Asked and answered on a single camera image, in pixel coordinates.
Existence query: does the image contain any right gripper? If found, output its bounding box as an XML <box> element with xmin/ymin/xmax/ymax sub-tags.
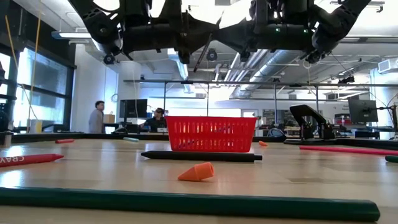
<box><xmin>217</xmin><ymin>0</ymin><xmax>274</xmax><ymax>62</ymax></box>

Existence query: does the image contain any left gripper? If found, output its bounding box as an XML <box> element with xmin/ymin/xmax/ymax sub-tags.
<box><xmin>163</xmin><ymin>0</ymin><xmax>220</xmax><ymax>65</ymax></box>

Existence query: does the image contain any black pen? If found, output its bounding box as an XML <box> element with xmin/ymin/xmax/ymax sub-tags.
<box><xmin>141</xmin><ymin>150</ymin><xmax>264</xmax><ymax>164</ymax></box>
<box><xmin>193</xmin><ymin>33</ymin><xmax>215</xmax><ymax>73</ymax></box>

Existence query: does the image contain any pink pencil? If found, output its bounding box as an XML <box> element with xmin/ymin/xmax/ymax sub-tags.
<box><xmin>299</xmin><ymin>145</ymin><xmax>398</xmax><ymax>157</ymax></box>

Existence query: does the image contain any dark green pencil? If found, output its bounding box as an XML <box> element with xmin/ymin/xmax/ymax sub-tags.
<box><xmin>0</xmin><ymin>186</ymin><xmax>381</xmax><ymax>223</ymax></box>

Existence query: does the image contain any person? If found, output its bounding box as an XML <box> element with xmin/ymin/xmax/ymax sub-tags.
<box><xmin>139</xmin><ymin>107</ymin><xmax>167</xmax><ymax>133</ymax></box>
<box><xmin>88</xmin><ymin>100</ymin><xmax>106</xmax><ymax>134</ymax></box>

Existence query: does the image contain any black computer monitor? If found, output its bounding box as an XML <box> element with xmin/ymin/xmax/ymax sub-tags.
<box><xmin>119</xmin><ymin>98</ymin><xmax>148</xmax><ymax>119</ymax></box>
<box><xmin>348</xmin><ymin>98</ymin><xmax>379</xmax><ymax>124</ymax></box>

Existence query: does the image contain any red plastic bin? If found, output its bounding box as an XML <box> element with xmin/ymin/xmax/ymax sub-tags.
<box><xmin>165</xmin><ymin>115</ymin><xmax>258</xmax><ymax>154</ymax></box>

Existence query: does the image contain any black hole punch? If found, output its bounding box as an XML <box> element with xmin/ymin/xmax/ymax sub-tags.
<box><xmin>283</xmin><ymin>104</ymin><xmax>337</xmax><ymax>146</ymax></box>

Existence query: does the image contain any white rounded device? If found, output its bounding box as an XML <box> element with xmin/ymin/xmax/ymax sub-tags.
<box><xmin>267</xmin><ymin>128</ymin><xmax>285</xmax><ymax>138</ymax></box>

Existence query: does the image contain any ceiling light fixture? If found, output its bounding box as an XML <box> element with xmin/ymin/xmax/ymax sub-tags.
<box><xmin>51</xmin><ymin>30</ymin><xmax>94</xmax><ymax>40</ymax></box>

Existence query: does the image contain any grey cup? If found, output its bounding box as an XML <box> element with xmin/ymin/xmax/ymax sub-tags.
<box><xmin>0</xmin><ymin>130</ymin><xmax>13</xmax><ymax>148</ymax></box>

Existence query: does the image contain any silver ventilation duct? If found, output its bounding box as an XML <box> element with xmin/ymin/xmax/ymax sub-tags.
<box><xmin>223</xmin><ymin>49</ymin><xmax>299</xmax><ymax>99</ymax></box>

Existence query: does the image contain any black metal rack frame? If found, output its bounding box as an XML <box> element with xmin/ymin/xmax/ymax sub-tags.
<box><xmin>123</xmin><ymin>79</ymin><xmax>398</xmax><ymax>127</ymax></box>

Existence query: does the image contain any black table frame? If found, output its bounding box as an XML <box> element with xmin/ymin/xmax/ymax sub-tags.
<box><xmin>0</xmin><ymin>132</ymin><xmax>398</xmax><ymax>150</ymax></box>

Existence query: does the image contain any white wall air unit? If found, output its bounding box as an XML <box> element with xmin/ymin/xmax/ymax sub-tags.
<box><xmin>377</xmin><ymin>58</ymin><xmax>398</xmax><ymax>75</ymax></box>

